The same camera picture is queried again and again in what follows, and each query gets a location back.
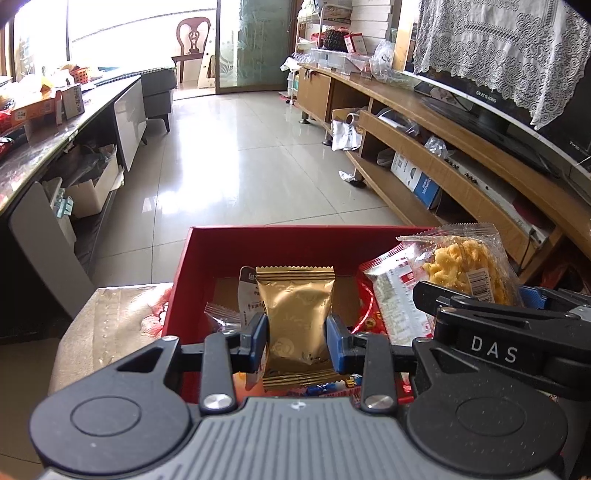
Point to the dark basket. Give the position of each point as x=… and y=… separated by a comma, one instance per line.
x=333, y=39

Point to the wooden television cabinet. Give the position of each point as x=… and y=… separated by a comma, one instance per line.
x=415, y=106

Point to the orange flat box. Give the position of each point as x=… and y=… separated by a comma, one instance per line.
x=34, y=108

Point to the black television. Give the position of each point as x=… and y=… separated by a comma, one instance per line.
x=485, y=115

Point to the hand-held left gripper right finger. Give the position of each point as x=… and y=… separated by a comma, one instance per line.
x=334, y=345

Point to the white plastic cart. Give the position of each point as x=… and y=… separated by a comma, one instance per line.
x=292, y=86

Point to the red cardboard box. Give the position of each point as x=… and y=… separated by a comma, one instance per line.
x=277, y=244

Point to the open cardboard box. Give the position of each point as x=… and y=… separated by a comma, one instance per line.
x=92, y=194

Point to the white red-lettered snack packet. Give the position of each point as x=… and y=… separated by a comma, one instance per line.
x=247, y=290

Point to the clear plastic bag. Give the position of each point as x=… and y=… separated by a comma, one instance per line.
x=390, y=62

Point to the blue and white box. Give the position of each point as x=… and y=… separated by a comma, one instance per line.
x=415, y=180

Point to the clear wrapped snack packet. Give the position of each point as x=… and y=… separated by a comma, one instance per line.
x=224, y=318

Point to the white lace cloth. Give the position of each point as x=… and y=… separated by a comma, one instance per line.
x=498, y=46

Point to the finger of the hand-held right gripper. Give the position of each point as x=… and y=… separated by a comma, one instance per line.
x=535, y=297
x=431, y=295

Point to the clear packet of yellow crisps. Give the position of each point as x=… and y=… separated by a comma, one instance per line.
x=461, y=263

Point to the blue and red snack packet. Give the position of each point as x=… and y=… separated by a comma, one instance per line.
x=323, y=387

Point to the grey sofa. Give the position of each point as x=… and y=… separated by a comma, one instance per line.
x=159, y=90

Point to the gold snack packet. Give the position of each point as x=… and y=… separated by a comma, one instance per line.
x=295, y=314

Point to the small crumpled plastic bag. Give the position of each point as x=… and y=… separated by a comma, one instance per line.
x=438, y=147

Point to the red and white box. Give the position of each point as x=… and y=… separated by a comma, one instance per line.
x=356, y=44

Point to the clear plastic containers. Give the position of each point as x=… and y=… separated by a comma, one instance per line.
x=339, y=59

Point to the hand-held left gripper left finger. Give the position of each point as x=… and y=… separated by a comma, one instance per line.
x=258, y=342

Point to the wooden chair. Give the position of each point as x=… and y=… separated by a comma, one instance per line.
x=191, y=34

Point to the white set-top box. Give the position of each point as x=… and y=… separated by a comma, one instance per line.
x=480, y=184

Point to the dark coffee table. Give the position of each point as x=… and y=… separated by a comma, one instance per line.
x=41, y=143

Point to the small cardboard box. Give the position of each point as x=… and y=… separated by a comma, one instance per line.
x=73, y=101

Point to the white shopping bag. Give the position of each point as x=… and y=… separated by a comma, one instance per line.
x=346, y=136

